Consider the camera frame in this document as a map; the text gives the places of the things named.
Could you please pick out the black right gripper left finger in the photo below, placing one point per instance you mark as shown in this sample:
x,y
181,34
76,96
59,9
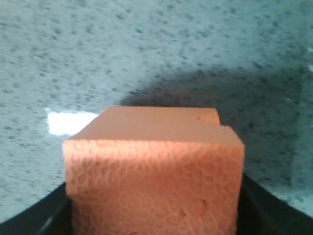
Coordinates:
x,y
49,216

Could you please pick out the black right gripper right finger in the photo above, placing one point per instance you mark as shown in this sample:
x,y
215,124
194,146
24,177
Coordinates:
x,y
262,213

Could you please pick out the orange foam cube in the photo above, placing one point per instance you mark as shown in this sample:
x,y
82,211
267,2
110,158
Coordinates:
x,y
154,171

